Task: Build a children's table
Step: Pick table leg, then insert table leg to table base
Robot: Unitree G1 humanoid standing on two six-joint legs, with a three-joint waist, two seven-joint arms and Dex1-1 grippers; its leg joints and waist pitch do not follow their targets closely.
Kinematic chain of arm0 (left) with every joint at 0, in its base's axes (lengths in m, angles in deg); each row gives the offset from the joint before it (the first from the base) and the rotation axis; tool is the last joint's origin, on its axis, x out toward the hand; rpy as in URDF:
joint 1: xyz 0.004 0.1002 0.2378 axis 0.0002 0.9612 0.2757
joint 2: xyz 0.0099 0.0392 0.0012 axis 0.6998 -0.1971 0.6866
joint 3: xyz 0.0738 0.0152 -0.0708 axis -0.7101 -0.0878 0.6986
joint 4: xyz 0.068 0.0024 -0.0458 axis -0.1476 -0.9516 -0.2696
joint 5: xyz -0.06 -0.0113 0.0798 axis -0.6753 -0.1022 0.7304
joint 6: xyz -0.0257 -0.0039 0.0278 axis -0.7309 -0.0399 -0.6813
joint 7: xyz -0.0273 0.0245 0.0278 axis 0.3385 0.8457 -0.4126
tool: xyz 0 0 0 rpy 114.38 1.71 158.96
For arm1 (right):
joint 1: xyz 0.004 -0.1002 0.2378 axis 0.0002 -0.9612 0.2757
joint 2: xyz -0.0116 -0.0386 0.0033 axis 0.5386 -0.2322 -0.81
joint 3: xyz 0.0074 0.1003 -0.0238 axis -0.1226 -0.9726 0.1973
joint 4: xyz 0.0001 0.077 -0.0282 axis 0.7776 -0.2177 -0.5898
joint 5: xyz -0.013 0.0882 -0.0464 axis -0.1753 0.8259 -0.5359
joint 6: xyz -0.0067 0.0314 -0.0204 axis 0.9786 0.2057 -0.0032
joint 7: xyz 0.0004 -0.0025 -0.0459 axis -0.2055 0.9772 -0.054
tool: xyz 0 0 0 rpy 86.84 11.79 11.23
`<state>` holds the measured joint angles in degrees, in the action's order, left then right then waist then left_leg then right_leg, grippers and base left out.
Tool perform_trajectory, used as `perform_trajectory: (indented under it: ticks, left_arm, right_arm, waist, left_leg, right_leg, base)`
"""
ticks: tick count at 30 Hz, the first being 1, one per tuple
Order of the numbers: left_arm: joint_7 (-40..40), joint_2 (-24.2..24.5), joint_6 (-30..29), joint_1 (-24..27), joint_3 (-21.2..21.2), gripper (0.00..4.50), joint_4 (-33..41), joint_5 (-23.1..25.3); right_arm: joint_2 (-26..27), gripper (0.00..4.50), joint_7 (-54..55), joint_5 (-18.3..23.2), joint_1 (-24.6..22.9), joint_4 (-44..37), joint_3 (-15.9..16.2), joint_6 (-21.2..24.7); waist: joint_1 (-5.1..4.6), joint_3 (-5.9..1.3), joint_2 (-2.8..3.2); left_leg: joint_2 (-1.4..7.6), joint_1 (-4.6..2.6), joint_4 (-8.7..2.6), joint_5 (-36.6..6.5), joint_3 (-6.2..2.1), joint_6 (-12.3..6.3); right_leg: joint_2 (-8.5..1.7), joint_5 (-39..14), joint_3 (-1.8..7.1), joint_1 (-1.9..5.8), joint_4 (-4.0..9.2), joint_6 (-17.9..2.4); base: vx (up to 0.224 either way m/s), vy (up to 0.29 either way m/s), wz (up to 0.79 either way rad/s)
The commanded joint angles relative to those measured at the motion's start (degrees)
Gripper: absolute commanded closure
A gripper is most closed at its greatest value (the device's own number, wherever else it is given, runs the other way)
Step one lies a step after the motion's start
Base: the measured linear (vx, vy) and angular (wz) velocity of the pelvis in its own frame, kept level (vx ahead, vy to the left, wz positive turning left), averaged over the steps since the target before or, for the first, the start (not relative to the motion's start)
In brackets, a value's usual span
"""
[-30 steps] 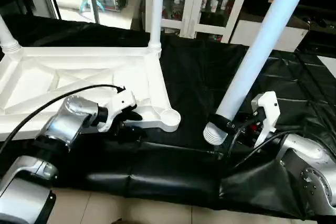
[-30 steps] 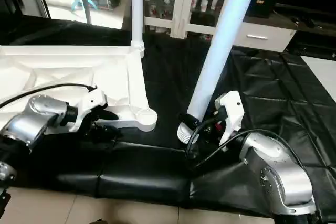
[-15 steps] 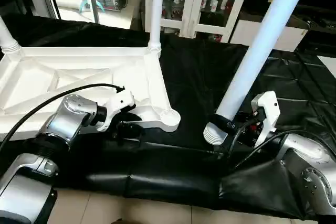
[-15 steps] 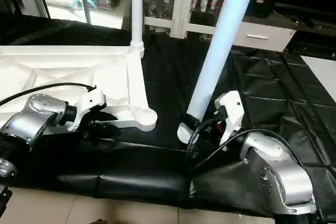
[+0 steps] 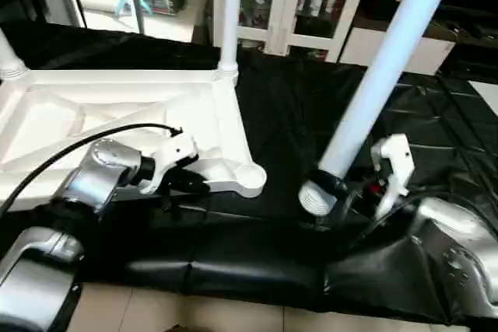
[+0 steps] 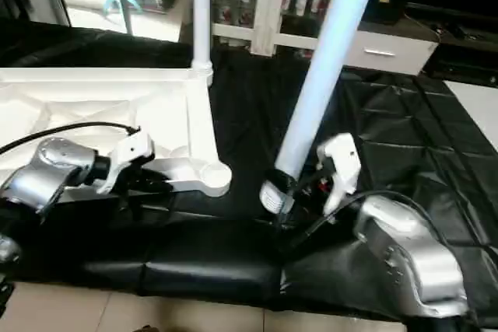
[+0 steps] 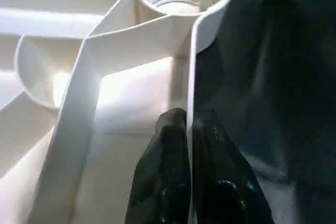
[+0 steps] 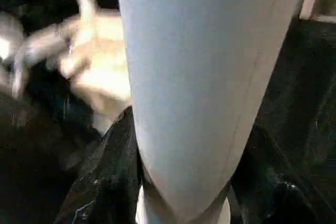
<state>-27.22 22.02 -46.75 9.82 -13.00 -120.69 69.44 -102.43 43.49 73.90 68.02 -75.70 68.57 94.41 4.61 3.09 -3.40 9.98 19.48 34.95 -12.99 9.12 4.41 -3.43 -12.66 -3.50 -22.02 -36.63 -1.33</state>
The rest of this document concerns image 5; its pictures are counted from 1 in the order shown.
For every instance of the white plastic table top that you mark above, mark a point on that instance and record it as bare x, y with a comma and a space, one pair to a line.
117, 114

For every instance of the white plastic table leg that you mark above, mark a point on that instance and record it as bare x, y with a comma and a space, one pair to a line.
229, 13
9, 56
381, 75

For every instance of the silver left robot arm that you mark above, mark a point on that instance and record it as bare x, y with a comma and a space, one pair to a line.
70, 223

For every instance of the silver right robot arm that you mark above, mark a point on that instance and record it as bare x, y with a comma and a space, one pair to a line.
451, 254

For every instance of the black work mat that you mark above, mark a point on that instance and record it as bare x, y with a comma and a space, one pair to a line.
272, 254

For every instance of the white drawer unit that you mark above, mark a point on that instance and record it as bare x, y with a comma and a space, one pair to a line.
424, 52

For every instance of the white flat board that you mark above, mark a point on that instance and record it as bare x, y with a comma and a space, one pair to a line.
489, 99

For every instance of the white glass door cabinet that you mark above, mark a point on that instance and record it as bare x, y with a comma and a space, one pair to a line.
296, 1

